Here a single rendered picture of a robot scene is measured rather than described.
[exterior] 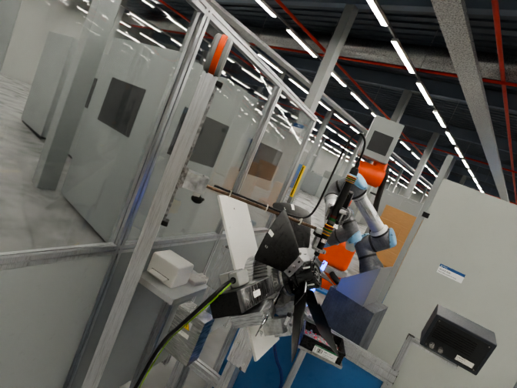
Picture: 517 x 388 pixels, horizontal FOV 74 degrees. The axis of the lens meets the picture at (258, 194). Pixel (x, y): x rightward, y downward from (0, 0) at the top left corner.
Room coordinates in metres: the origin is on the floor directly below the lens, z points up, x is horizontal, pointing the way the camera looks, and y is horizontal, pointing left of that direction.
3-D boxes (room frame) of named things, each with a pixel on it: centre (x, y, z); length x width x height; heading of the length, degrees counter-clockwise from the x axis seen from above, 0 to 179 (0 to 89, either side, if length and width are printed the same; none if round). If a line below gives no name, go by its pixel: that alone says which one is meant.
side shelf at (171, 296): (1.63, 0.20, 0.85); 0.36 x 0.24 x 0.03; 157
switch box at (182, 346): (1.45, 0.05, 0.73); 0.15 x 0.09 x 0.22; 67
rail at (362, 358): (1.81, -0.58, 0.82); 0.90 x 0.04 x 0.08; 67
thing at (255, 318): (1.23, -0.15, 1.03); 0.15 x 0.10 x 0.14; 67
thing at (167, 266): (1.57, 0.26, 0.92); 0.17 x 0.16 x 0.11; 67
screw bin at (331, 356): (1.63, -0.58, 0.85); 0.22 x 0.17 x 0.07; 82
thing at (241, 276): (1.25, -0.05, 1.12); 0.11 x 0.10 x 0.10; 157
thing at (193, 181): (1.39, 0.26, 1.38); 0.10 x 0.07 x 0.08; 102
